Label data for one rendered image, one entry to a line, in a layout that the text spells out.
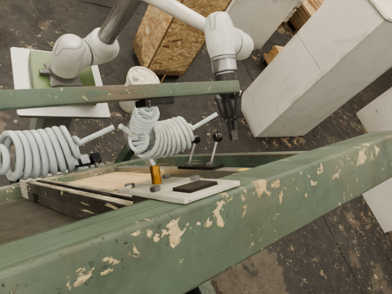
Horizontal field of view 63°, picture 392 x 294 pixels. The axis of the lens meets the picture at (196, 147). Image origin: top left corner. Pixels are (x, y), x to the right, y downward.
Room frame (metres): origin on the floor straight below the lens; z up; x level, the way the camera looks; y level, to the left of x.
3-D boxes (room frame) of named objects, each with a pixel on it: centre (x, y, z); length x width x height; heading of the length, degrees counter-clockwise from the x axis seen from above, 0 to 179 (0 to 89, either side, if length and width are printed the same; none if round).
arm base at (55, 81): (1.15, 0.87, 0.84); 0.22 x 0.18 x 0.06; 149
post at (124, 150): (1.19, 0.30, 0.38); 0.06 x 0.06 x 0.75; 62
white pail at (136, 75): (2.11, 0.74, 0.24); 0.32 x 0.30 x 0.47; 143
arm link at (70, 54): (1.18, 0.86, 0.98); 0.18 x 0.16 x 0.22; 167
